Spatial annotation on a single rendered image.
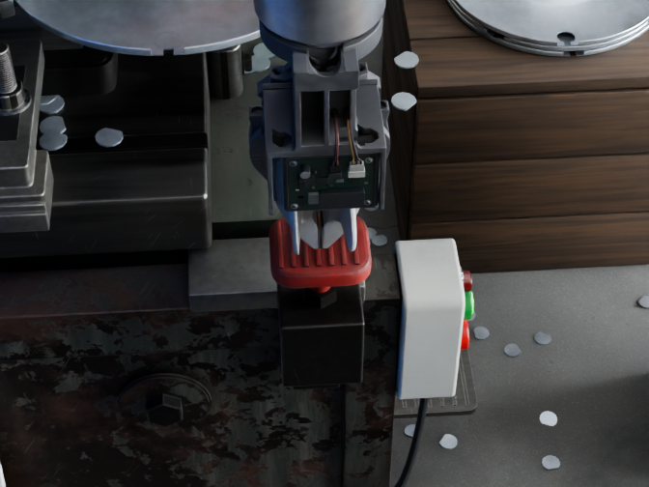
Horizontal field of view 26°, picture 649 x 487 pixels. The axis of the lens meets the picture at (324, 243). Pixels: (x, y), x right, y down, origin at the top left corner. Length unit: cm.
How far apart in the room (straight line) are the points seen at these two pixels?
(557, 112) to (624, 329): 34
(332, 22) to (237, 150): 45
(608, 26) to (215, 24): 80
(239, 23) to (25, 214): 23
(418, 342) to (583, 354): 78
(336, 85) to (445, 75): 97
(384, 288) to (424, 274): 3
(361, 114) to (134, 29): 33
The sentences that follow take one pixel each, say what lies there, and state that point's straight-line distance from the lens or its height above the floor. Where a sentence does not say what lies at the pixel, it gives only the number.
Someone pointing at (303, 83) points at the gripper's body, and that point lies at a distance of 78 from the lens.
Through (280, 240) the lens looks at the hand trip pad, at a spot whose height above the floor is 76.
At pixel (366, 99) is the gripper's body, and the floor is 92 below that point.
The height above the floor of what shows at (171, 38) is 78.
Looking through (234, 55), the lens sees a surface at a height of 70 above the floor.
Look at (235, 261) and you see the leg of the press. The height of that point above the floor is 64.
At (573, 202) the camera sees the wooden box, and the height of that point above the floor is 14.
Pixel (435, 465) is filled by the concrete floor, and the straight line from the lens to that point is 179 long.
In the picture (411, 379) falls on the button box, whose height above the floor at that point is 53.
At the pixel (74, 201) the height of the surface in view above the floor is 70.
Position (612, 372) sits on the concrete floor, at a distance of 190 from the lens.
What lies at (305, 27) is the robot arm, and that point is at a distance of 78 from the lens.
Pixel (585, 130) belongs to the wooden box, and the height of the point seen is 27.
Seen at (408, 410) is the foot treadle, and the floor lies 16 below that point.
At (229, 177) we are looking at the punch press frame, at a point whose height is 65.
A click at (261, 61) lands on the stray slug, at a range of 130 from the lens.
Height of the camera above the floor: 148
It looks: 47 degrees down
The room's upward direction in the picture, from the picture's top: straight up
